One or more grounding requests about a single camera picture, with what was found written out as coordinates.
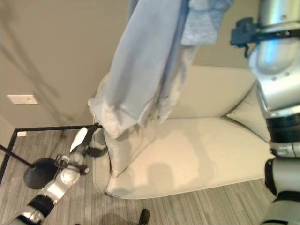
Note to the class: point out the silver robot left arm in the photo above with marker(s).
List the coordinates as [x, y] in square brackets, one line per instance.
[59, 181]

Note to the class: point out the blue heathered knit garment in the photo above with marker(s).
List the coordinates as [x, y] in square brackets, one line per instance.
[199, 25]

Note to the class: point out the cream square sofa cushion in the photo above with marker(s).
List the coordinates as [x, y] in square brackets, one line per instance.
[252, 114]

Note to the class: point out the white wall outlet plate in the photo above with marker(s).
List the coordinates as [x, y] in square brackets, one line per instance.
[22, 99]

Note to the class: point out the small white baseboard plate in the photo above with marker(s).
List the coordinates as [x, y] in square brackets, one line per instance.
[21, 133]

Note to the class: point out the dark robot foot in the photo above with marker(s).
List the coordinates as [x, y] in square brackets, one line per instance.
[144, 216]

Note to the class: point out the cream fabric sofa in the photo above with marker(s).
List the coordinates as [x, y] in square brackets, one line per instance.
[211, 150]

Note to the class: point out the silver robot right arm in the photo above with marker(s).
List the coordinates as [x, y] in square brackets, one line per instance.
[274, 77]

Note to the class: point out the black metal clothes rack frame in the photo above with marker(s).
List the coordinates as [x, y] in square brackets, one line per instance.
[42, 128]

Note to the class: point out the light blue denim garment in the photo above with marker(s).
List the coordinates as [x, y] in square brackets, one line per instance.
[138, 70]

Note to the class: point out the black round stand with pole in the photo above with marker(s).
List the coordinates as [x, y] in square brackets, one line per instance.
[39, 174]

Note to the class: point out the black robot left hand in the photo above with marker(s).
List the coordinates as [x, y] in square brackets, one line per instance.
[79, 139]

